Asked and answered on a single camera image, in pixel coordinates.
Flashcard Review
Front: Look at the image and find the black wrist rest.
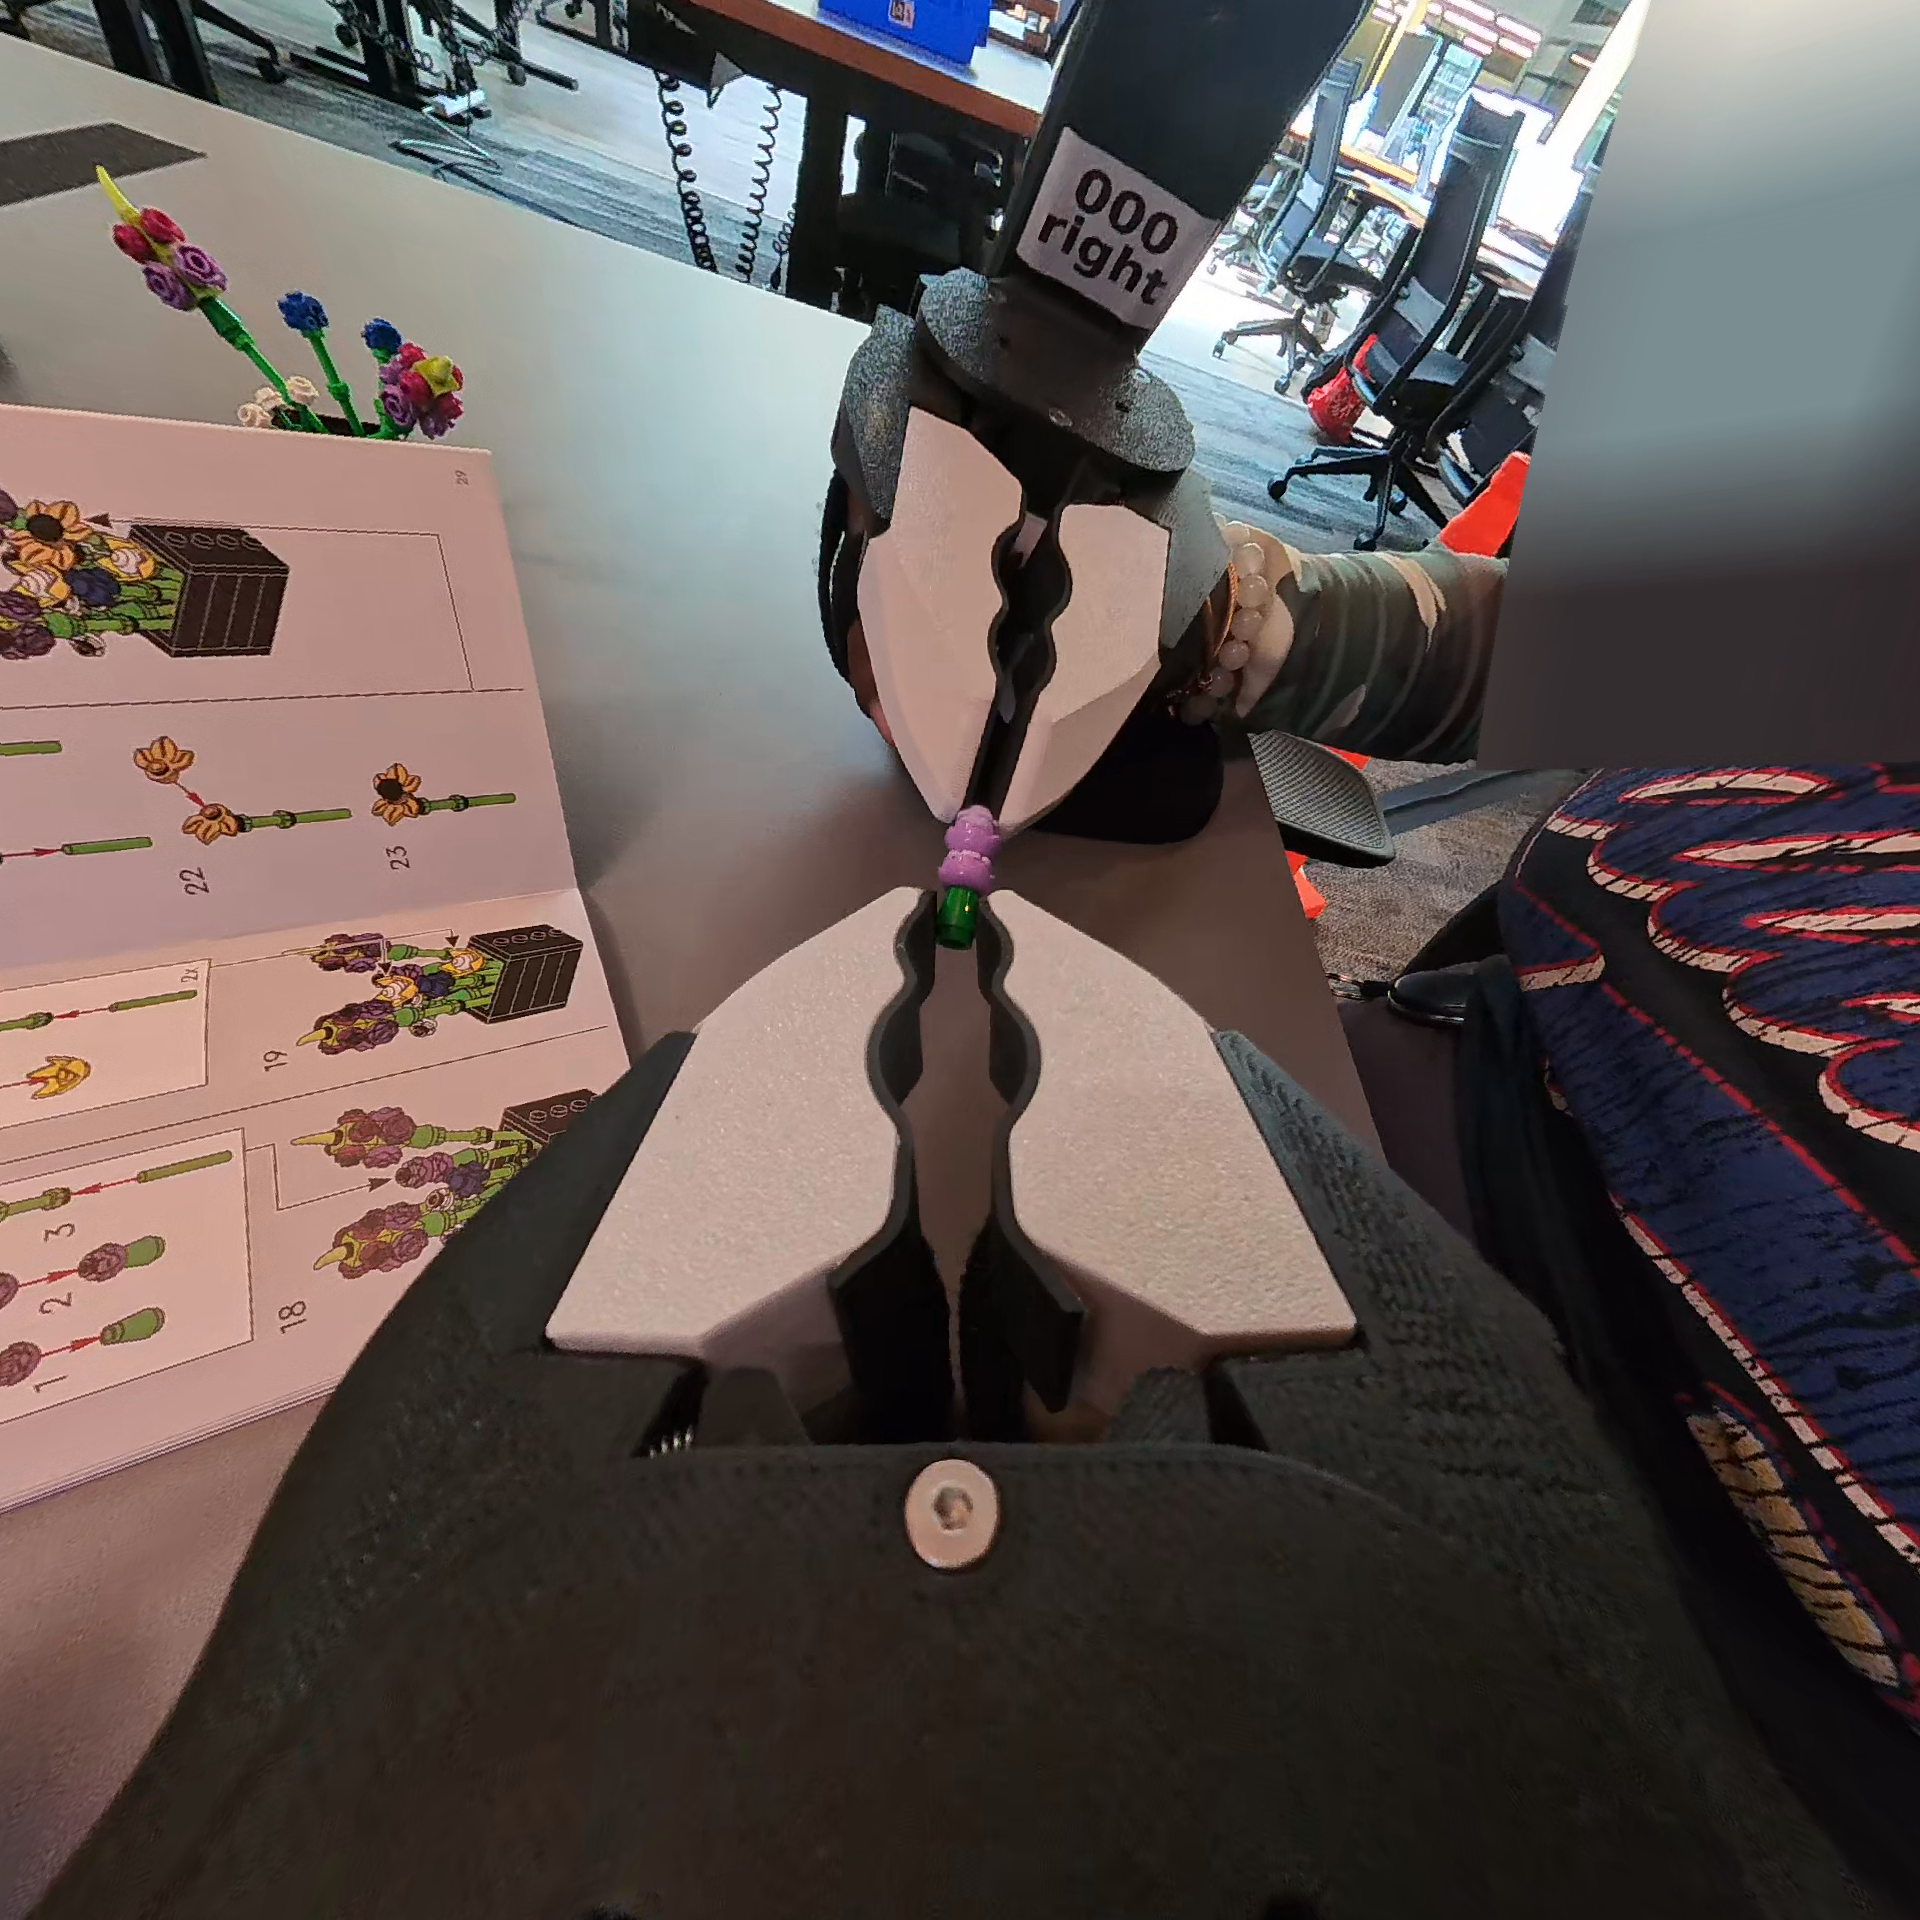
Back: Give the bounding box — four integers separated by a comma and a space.
1037, 716, 1225, 848

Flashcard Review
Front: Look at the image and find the orange traffic cone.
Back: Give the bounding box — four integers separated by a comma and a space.
1285, 451, 1538, 925

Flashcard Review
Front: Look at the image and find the LEGO flower bouquet in pot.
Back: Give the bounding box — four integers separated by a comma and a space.
91, 168, 474, 443

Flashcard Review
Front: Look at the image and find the person's right hand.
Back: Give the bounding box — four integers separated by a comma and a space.
1189, 528, 1305, 730

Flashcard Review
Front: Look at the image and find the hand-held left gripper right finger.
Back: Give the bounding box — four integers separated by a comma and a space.
968, 890, 1361, 1418

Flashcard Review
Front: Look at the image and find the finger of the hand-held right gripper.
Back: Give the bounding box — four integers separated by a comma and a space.
998, 499, 1176, 836
853, 403, 1031, 819

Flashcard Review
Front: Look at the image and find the grey background desk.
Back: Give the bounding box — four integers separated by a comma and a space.
678, 0, 1053, 317

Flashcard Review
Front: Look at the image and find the blue storage bin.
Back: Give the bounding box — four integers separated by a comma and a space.
817, 0, 992, 68

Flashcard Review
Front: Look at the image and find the black office chair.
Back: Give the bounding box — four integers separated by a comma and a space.
1216, 56, 1368, 377
1267, 97, 1593, 557

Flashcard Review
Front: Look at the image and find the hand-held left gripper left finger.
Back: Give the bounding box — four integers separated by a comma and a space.
547, 890, 952, 1418

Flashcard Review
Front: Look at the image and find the instruction booklet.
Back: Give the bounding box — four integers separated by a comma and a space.
0, 401, 635, 1518

